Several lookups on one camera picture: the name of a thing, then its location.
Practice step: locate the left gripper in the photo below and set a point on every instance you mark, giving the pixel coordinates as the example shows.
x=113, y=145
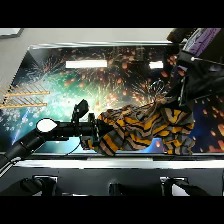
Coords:
x=93, y=129

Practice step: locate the yellow grey striped shirt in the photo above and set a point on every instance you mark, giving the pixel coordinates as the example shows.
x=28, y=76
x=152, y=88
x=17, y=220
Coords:
x=143, y=128

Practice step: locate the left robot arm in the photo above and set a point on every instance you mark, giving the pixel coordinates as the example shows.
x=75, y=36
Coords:
x=30, y=140

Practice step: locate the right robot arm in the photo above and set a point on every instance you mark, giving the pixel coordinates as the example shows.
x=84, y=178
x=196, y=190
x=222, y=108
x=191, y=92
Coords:
x=203, y=76

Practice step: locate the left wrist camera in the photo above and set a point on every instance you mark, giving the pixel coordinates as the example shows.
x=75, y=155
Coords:
x=80, y=109

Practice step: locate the silver frame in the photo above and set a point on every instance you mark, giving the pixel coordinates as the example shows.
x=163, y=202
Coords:
x=113, y=171

